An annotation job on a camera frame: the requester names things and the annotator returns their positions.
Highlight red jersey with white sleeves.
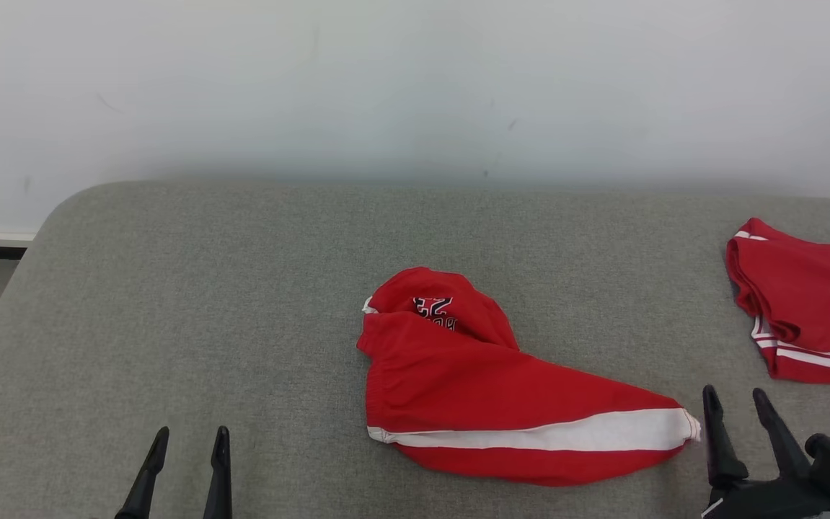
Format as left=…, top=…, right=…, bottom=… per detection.
left=725, top=218, right=830, bottom=386

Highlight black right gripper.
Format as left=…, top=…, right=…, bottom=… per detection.
left=699, top=384, right=830, bottom=519

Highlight red shorts with white stripe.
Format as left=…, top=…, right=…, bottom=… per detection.
left=356, top=267, right=702, bottom=487

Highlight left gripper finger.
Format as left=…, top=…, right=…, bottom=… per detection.
left=113, top=426, right=170, bottom=519
left=203, top=425, right=234, bottom=519

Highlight grey fabric sofa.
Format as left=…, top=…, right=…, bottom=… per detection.
left=0, top=180, right=830, bottom=519

